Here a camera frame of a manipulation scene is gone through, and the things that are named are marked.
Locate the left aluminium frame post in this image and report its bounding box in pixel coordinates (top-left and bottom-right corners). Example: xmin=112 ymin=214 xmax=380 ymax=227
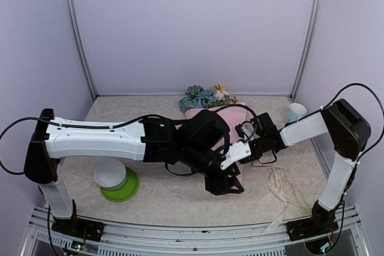
xmin=65 ymin=0 xmax=98 ymax=102

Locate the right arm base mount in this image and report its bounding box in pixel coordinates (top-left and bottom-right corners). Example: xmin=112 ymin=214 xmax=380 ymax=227
xmin=286 ymin=218 xmax=339 ymax=241

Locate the light blue mug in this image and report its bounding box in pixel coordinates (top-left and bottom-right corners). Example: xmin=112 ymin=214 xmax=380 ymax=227
xmin=286 ymin=103 xmax=307 ymax=124

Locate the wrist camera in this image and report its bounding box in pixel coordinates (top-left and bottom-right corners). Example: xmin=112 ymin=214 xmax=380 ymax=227
xmin=220 ymin=141 xmax=251 ymax=170
xmin=235 ymin=124 xmax=254 ymax=141

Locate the blue fake flower bunch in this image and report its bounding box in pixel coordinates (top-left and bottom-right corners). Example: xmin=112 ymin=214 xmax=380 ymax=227
xmin=178 ymin=85 xmax=217 ymax=113

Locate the aluminium frame post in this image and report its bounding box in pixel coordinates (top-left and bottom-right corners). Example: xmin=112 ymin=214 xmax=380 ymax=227
xmin=65 ymin=0 xmax=98 ymax=102
xmin=290 ymin=0 xmax=321 ymax=101

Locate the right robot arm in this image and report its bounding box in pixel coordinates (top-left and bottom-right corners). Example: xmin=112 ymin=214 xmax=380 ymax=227
xmin=248 ymin=98 xmax=371 ymax=234

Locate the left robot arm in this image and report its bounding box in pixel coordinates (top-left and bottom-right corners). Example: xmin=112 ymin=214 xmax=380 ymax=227
xmin=23 ymin=109 xmax=249 ymax=235

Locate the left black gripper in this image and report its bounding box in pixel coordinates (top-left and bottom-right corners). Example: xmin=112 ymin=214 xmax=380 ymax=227
xmin=182 ymin=143 xmax=244 ymax=195

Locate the pale pink fake flower stem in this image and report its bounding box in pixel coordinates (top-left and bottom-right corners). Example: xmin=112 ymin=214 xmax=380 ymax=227
xmin=212 ymin=84 xmax=238 ymax=107

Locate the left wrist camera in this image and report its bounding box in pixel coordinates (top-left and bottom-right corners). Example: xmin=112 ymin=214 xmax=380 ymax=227
xmin=220 ymin=141 xmax=251 ymax=170

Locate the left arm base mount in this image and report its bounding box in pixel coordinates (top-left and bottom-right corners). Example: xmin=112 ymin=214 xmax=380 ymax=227
xmin=52 ymin=218 xmax=104 ymax=242

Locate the yellow fake flower stem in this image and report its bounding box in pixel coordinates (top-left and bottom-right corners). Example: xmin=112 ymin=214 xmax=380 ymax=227
xmin=219 ymin=86 xmax=229 ymax=95

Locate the beige printed ribbon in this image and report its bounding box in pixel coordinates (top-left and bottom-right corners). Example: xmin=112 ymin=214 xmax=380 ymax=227
xmin=251 ymin=161 xmax=311 ymax=235

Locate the front aluminium rail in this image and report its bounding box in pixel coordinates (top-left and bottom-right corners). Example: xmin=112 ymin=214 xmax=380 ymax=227
xmin=18 ymin=206 xmax=371 ymax=255

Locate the pink wrapping paper sheet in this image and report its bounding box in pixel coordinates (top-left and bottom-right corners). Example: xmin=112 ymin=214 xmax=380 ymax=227
xmin=183 ymin=103 xmax=256 ymax=179

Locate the white ceramic bowl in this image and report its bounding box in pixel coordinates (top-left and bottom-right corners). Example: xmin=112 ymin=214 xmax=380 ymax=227
xmin=94 ymin=159 xmax=127 ymax=191

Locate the right aluminium frame post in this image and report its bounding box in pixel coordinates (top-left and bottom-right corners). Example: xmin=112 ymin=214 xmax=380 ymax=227
xmin=290 ymin=0 xmax=321 ymax=101

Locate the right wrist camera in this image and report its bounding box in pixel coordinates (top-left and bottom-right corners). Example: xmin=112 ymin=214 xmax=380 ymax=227
xmin=235 ymin=124 xmax=254 ymax=141

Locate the green plastic plate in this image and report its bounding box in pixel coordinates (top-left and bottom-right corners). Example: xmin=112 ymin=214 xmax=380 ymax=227
xmin=100 ymin=167 xmax=140 ymax=202

